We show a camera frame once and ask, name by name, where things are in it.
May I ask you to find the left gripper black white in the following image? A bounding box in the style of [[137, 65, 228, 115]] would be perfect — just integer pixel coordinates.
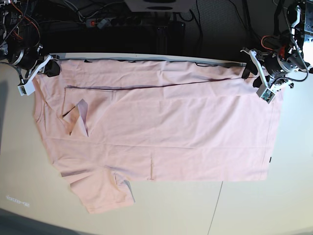
[[241, 47, 295, 90]]

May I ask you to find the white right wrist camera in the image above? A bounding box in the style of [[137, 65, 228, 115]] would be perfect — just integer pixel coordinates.
[[18, 81, 35, 96]]

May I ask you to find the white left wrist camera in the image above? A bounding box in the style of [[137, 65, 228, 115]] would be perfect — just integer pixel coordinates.
[[256, 84, 276, 104]]

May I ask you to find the white power strip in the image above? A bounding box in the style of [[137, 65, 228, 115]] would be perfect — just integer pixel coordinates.
[[85, 17, 143, 29]]

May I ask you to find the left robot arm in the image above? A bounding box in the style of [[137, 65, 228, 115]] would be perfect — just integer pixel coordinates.
[[242, 0, 313, 88]]

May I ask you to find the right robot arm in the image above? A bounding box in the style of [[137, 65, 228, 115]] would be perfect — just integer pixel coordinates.
[[0, 0, 46, 81]]

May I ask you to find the black aluminium table leg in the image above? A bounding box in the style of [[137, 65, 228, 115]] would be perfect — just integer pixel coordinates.
[[155, 26, 168, 55]]

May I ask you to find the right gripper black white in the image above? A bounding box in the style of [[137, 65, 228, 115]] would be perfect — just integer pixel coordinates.
[[8, 44, 61, 79]]

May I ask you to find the pink T-shirt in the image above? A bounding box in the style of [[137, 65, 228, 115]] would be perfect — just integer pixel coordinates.
[[33, 60, 283, 213]]

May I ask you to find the grey box with oval hole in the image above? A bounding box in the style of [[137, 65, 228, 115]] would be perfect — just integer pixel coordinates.
[[124, 0, 196, 12]]

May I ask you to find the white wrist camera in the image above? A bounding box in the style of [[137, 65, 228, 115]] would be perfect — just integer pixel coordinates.
[[18, 81, 35, 96], [256, 84, 276, 104]]

